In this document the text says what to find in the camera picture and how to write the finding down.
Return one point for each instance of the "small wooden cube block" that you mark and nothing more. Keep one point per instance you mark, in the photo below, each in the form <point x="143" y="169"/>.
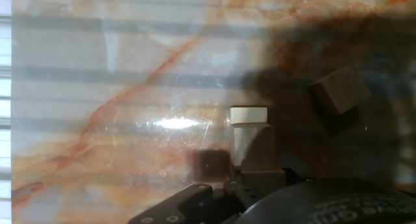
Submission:
<point x="248" y="115"/>
<point x="255" y="147"/>
<point x="341" y="91"/>
<point x="263" y="180"/>

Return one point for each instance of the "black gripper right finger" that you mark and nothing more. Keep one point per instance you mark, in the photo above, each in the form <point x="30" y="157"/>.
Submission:
<point x="291" y="176"/>

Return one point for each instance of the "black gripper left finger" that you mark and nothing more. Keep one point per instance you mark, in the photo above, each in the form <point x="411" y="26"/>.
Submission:
<point x="240" y="193"/>

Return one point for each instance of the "orange marble pattern sheet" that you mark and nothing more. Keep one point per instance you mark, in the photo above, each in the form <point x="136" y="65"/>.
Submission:
<point x="97" y="87"/>

